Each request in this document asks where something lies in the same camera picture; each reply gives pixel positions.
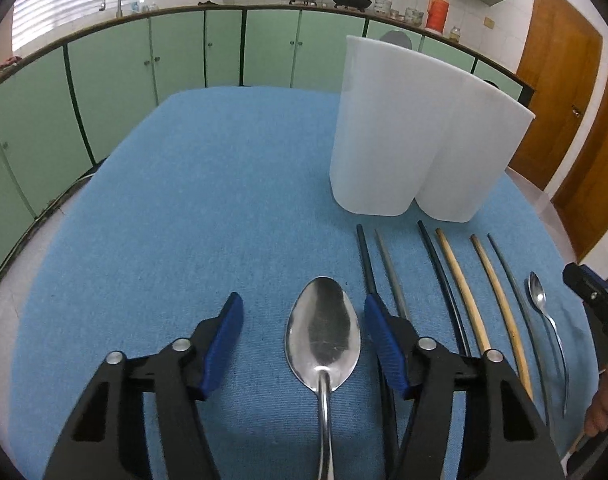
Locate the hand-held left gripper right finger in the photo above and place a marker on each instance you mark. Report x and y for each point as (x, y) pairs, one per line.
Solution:
(385, 347)

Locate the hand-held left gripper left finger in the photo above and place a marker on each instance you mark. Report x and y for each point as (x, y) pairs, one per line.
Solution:
(223, 345)

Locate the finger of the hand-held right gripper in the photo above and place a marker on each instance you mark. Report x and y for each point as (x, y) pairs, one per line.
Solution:
(591, 292)

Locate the small metal spoon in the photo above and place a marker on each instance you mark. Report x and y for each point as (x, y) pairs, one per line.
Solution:
(537, 292)

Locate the large metal spoon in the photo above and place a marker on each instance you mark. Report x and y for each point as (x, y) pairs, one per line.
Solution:
(324, 330)

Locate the dark grey chopstick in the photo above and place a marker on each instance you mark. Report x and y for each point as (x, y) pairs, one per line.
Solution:
(513, 290)

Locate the black chopstick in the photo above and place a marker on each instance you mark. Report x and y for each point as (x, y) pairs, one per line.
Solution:
(366, 260)
(441, 280)

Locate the bamboo chopstick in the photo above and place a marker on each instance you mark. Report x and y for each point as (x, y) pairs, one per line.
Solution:
(498, 300)
(458, 280)

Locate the white plastic utensil holder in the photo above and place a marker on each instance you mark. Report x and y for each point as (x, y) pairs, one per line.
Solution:
(413, 125)

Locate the person's right hand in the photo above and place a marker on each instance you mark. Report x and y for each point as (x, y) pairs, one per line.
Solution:
(601, 405)

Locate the wooden door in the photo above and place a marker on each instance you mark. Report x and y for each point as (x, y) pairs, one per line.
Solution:
(596, 170)
(553, 85)

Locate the blue tablecloth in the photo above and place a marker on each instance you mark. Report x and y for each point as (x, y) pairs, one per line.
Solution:
(209, 210)

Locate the green lower kitchen cabinets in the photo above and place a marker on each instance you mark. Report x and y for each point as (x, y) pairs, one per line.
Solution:
(134, 80)

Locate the small glass bottle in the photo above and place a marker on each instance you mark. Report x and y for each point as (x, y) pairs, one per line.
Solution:
(455, 34)

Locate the grey chair back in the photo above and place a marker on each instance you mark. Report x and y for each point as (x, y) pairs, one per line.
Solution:
(396, 40)

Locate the red thermos flask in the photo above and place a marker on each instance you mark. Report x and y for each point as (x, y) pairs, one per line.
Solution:
(436, 12)

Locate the group of glass jars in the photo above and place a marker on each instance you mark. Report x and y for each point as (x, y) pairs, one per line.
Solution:
(398, 12)

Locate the red cloth on counter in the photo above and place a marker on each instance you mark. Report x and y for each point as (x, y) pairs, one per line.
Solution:
(8, 63)

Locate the white window blinds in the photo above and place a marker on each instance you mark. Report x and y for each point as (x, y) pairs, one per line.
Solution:
(79, 2)

